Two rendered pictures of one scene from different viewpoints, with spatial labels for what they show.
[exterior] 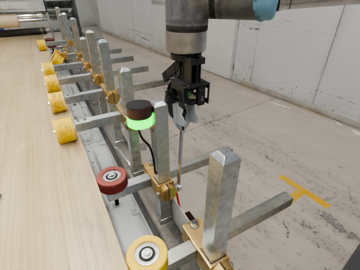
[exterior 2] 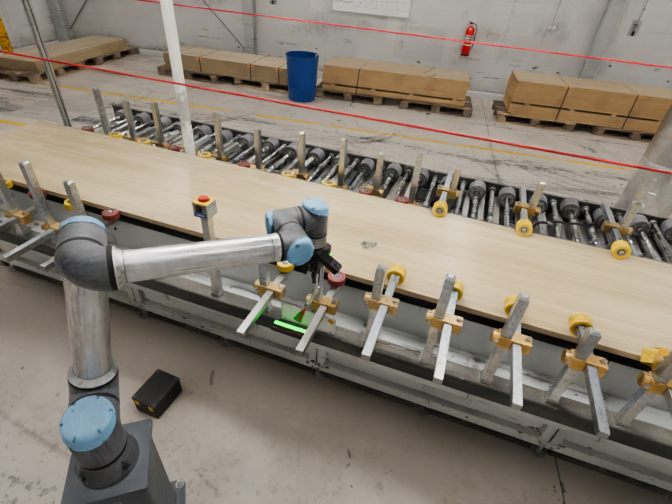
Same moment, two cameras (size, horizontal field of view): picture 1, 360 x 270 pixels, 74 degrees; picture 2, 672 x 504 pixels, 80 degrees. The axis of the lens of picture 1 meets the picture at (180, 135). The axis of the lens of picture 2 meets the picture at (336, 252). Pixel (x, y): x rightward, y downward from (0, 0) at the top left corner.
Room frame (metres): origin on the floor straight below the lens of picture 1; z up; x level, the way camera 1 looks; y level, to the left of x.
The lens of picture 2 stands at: (1.45, -0.78, 2.06)
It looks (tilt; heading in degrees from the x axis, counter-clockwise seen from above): 37 degrees down; 136
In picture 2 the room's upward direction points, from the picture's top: 5 degrees clockwise
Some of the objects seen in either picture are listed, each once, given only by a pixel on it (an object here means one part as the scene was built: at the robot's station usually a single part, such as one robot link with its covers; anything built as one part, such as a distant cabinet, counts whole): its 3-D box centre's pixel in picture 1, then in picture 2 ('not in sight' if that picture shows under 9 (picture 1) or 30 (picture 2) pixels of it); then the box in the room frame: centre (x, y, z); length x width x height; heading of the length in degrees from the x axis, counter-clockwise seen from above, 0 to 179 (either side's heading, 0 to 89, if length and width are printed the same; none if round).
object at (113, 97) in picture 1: (109, 92); (443, 321); (0.97, 0.30, 0.95); 0.14 x 0.06 x 0.05; 29
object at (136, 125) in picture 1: (140, 119); not in sight; (0.49, 0.09, 1.08); 0.06 x 0.06 x 0.02
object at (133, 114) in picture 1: (139, 109); not in sight; (0.49, 0.09, 1.10); 0.06 x 0.06 x 0.02
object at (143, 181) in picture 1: (175, 170); (320, 314); (0.58, 0.01, 0.84); 0.43 x 0.03 x 0.04; 119
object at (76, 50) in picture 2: not in sight; (70, 51); (-8.02, 1.03, 0.23); 2.41 x 0.77 x 0.17; 127
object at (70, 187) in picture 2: not in sight; (84, 224); (-0.58, -0.55, 0.90); 0.04 x 0.04 x 0.48; 29
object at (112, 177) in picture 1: (114, 189); (336, 284); (0.48, 0.18, 0.85); 0.08 x 0.08 x 0.11
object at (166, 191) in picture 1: (158, 180); (322, 302); (0.53, 0.06, 0.85); 0.14 x 0.06 x 0.05; 29
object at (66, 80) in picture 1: (103, 74); (516, 348); (1.22, 0.40, 0.95); 0.50 x 0.04 x 0.04; 119
